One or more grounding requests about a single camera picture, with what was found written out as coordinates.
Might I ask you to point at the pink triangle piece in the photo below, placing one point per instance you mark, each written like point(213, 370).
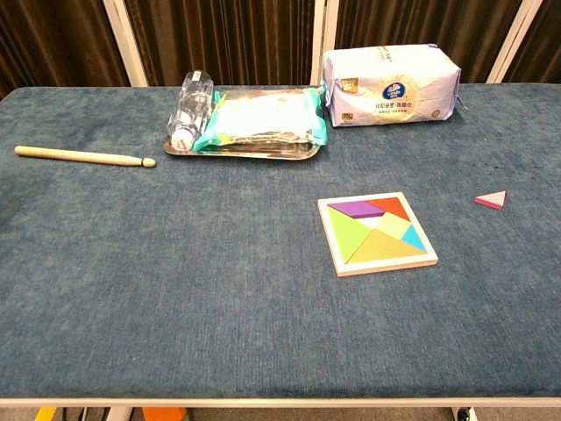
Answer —
point(495, 199)

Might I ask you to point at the green tangram triangle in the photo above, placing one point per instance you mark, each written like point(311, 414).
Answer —
point(346, 232)

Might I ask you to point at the purple tangram parallelogram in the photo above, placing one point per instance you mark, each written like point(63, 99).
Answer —
point(355, 209)

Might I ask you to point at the red tangram triangle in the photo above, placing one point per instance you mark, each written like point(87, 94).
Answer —
point(392, 207)

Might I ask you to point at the pale yellow tangram square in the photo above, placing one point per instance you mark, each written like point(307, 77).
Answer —
point(393, 228)

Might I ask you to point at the cyan tangram triangle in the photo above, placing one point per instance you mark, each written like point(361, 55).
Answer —
point(414, 240)

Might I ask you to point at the silver metal tray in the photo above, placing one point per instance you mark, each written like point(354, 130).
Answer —
point(263, 154)

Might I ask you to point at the teal wet wipes pack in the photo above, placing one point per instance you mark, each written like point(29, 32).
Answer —
point(263, 118)

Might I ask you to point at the blue fabric table cloth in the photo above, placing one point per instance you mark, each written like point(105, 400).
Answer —
point(175, 285)

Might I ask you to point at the clear plastic bottle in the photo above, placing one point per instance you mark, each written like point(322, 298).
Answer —
point(190, 109)

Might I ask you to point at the pale purple tissue pack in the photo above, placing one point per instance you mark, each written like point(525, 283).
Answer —
point(394, 87)

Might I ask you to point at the dark brown curtain panel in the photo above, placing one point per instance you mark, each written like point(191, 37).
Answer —
point(541, 39)
point(219, 39)
point(416, 22)
point(52, 39)

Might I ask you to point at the wooden stick with knob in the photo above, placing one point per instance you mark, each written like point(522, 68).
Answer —
point(87, 157)

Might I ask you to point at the orange object under table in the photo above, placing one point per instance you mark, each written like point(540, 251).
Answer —
point(164, 415)

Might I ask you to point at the black caster wheel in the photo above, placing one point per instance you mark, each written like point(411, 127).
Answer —
point(464, 415)

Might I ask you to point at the colourful tangram puzzle board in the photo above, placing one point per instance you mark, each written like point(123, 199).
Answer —
point(385, 266)

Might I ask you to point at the white partition post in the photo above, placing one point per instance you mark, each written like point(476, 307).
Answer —
point(122, 39)
point(510, 39)
point(319, 35)

